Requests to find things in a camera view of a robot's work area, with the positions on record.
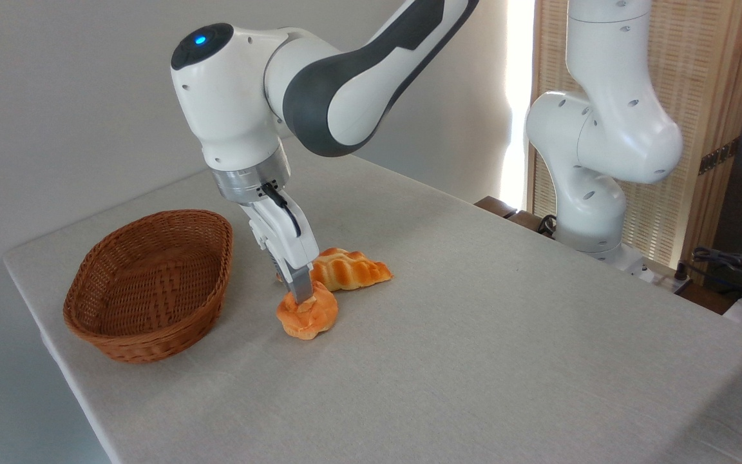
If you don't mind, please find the black cable bundle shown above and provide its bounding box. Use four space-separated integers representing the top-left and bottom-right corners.
692 240 742 298

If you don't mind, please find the dark brown wooden furniture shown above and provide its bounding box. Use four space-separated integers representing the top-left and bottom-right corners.
474 196 555 239

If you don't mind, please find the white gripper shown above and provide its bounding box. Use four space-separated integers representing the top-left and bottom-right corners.
237 191 321 304

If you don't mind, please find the brown wicker oval basket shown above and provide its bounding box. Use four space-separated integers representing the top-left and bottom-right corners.
63 209 234 365

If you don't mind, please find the metal screen hinge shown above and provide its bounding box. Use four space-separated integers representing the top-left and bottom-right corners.
698 137 741 176

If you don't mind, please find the white power strip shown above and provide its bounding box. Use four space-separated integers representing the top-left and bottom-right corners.
640 264 694 292

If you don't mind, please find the small round bread roll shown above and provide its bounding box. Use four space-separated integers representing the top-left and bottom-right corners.
276 280 339 341

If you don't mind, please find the long braided bread loaf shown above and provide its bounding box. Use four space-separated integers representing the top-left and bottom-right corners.
310 247 394 293

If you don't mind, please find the wooden slatted folding screen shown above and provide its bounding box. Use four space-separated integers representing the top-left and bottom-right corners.
526 0 742 285

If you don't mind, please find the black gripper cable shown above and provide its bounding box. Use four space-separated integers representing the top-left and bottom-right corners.
260 182 302 236

